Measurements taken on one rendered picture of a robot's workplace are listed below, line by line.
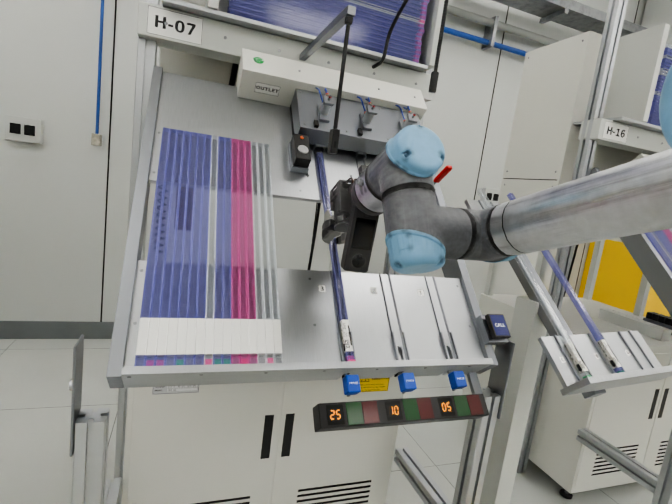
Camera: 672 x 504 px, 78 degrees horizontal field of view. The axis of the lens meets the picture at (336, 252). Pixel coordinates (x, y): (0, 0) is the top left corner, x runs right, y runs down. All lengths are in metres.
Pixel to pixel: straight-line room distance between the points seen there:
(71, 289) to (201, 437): 1.77
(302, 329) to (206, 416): 0.42
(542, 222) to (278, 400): 0.78
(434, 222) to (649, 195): 0.23
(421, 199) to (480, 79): 2.78
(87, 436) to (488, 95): 3.09
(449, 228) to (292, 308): 0.34
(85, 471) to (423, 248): 0.60
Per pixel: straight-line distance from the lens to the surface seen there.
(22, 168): 2.71
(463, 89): 3.23
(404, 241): 0.55
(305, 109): 1.04
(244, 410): 1.11
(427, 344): 0.86
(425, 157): 0.57
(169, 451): 1.15
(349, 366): 0.74
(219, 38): 1.16
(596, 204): 0.52
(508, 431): 1.23
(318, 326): 0.78
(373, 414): 0.78
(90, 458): 0.80
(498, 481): 1.30
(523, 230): 0.57
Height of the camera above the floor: 1.03
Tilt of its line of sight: 9 degrees down
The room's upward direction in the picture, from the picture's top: 7 degrees clockwise
